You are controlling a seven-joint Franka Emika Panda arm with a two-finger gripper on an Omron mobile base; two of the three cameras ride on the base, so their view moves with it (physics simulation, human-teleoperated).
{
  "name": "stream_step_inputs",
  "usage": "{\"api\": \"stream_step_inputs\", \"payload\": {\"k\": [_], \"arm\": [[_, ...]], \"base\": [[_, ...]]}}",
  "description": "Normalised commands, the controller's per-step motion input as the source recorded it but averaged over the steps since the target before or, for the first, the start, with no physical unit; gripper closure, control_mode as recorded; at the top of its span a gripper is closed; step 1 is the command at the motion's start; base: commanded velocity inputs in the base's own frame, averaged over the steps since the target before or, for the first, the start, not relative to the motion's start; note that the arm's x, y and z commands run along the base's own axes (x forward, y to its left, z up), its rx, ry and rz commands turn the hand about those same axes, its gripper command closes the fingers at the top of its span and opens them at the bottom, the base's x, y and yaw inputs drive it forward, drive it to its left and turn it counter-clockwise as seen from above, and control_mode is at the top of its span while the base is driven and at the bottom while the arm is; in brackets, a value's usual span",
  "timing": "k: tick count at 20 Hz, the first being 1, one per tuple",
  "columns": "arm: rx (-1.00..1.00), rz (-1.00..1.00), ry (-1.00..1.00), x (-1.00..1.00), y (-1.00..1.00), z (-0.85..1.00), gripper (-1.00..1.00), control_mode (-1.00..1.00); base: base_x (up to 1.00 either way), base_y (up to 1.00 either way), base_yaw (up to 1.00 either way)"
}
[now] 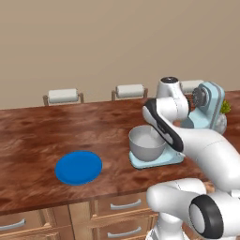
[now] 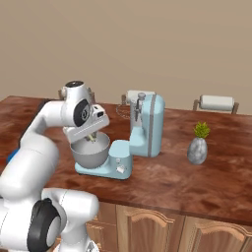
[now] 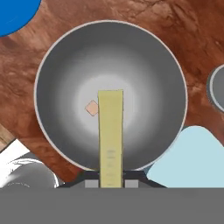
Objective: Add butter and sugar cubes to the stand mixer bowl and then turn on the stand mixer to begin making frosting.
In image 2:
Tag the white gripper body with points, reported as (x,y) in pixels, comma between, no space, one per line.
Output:
(86,128)

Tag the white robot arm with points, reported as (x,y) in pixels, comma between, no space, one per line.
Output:
(31,157)

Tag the grey metal mixer bowl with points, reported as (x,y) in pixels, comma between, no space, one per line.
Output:
(90,154)

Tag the light blue stand mixer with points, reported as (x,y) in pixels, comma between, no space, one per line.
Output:
(147,131)

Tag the blue object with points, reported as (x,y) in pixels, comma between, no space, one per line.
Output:
(12,156)

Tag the wooden cupboard door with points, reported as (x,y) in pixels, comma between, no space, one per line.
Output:
(149,231)
(105,226)
(218,236)

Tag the green plant in grey vase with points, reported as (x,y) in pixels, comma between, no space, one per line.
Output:
(197,149)

